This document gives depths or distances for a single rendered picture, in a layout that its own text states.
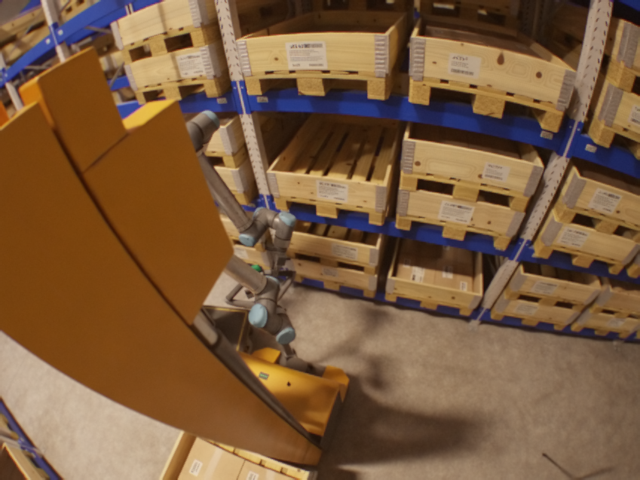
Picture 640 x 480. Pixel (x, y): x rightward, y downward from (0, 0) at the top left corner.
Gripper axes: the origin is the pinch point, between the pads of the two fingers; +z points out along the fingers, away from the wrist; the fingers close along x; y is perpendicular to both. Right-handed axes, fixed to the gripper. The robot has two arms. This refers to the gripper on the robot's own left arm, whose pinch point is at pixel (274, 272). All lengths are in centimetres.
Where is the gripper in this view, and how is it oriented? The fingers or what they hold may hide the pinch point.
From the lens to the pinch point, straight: 170.3
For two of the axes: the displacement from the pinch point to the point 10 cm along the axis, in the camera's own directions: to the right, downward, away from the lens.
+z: -2.7, 9.0, 3.5
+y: 8.8, 0.9, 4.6
